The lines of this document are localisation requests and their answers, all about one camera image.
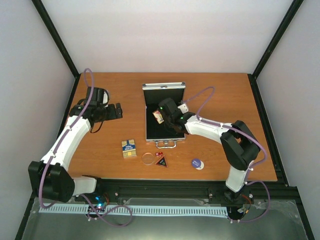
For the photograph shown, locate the red yellow card deck box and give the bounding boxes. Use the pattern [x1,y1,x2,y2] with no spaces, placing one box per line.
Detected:
[152,109,165,124]

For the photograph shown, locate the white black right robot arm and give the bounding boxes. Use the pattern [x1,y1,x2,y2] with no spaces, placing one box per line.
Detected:
[158,98,262,193]

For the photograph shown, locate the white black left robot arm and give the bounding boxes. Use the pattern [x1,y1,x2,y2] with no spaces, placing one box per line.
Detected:
[28,87,123,203]

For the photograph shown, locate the aluminium poker case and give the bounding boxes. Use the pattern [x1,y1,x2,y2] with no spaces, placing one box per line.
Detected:
[142,82,186,149]

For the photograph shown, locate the red dice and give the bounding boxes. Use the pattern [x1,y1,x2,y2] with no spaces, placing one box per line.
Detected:
[155,152,163,157]

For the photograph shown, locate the blue gold card deck box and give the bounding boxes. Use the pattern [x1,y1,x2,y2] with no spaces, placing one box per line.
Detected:
[121,139,137,158]

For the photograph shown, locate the red black triangular chip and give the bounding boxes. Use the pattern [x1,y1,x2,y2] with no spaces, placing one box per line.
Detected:
[155,155,168,168]

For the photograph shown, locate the clear round dealer button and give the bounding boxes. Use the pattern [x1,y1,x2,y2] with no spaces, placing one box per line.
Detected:
[141,152,155,166]

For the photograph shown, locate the purple round blind button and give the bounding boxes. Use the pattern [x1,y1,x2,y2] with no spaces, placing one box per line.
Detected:
[191,158,202,169]

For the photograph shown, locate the white round button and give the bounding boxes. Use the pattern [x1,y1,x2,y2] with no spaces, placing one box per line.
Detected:
[194,160,204,170]

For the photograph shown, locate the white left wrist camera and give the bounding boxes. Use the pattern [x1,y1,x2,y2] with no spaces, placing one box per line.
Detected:
[102,89,110,106]

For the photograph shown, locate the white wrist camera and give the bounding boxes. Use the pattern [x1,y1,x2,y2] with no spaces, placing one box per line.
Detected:
[102,89,110,106]
[178,103,189,115]

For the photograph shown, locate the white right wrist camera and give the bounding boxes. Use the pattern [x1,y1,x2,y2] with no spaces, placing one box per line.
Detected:
[178,103,189,115]

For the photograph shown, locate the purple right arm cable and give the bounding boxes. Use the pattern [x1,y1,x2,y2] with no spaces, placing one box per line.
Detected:
[181,86,272,224]

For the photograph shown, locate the black aluminium frame rail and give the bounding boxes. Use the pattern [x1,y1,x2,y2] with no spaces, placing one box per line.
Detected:
[85,179,300,206]

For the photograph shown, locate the light blue cable duct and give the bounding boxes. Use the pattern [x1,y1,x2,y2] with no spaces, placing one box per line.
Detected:
[38,203,228,218]

